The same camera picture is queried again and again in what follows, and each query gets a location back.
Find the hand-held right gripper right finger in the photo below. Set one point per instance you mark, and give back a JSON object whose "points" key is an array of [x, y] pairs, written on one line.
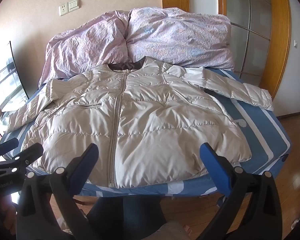
{"points": [[212, 163]]}

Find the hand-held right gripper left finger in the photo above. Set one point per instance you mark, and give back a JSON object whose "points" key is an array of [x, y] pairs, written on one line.
{"points": [[89, 156]]}

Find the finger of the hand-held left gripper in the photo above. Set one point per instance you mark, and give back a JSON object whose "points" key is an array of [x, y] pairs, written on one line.
{"points": [[27, 155], [8, 143]]}

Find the white puffer jacket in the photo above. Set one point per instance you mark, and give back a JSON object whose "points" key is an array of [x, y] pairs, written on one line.
{"points": [[150, 120]]}

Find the person's left hand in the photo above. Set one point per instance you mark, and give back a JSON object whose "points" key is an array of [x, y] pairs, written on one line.
{"points": [[6, 208]]}

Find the blue striped bed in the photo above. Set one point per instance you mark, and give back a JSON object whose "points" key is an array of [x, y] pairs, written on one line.
{"points": [[255, 130]]}

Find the dark reflective screen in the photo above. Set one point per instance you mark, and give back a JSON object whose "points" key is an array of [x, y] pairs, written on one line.
{"points": [[5, 85]]}

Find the person's dark trouser legs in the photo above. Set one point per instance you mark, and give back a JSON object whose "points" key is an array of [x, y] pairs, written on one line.
{"points": [[125, 212]]}

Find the pink floral duvet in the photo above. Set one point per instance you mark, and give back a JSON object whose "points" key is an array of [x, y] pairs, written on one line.
{"points": [[165, 35]]}

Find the glass panel wooden door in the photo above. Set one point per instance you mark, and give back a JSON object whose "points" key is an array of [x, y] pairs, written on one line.
{"points": [[281, 30]]}

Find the frosted glass sliding door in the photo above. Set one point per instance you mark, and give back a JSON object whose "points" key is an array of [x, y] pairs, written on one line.
{"points": [[250, 17]]}

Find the white wall socket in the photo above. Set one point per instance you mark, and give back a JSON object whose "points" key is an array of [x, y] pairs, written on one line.
{"points": [[63, 10]]}

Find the small white wall switch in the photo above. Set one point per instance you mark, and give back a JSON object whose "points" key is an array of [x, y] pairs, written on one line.
{"points": [[295, 43]]}

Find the white light switch panel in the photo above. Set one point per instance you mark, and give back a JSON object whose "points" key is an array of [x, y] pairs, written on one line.
{"points": [[74, 4]]}

